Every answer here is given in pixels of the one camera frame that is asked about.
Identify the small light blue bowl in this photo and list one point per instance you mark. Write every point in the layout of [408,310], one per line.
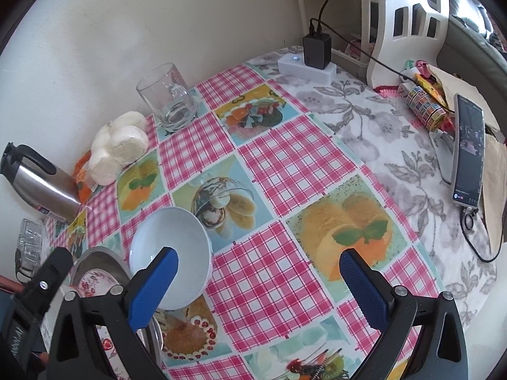
[170,233]

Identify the round stainless steel plate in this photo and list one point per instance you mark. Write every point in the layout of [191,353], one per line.
[99,259]

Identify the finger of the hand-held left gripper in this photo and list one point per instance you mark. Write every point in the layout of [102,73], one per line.
[49,277]

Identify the smartphone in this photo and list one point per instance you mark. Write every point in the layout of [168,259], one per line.
[469,146]

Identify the grey sofa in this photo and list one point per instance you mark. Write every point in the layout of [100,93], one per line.
[475,19]

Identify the colourful snack packets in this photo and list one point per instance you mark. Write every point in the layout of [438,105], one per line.
[426,75]

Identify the clear drinking glass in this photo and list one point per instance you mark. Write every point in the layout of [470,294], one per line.
[32,231]
[29,257]

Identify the white plastic chair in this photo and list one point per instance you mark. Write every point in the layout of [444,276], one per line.
[380,27]

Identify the black charger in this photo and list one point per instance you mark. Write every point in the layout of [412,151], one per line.
[317,51]

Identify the clear glass mug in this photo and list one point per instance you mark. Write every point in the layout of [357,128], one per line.
[166,95]

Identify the grey floral tablecloth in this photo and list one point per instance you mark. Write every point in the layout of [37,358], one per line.
[396,158]

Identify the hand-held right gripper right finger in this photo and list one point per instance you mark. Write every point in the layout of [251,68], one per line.
[364,289]

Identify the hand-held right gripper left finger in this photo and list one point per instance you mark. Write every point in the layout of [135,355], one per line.
[156,285]

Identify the white power strip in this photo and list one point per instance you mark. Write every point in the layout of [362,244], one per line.
[293,71]

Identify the red-rimmed strawberry bowl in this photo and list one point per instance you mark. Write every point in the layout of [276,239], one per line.
[106,342]

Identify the colourful patterned roll stack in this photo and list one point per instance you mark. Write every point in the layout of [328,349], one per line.
[424,103]

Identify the pink floral round plate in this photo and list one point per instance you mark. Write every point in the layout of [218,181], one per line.
[93,285]

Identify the pink checked tablecloth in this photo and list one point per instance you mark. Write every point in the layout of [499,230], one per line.
[277,174]

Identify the bag of steamed buns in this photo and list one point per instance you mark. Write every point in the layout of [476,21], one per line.
[119,146]

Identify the stainless steel thermos jug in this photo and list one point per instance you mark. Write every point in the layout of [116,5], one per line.
[47,190]

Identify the orange snack packet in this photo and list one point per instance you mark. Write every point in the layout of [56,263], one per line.
[83,190]

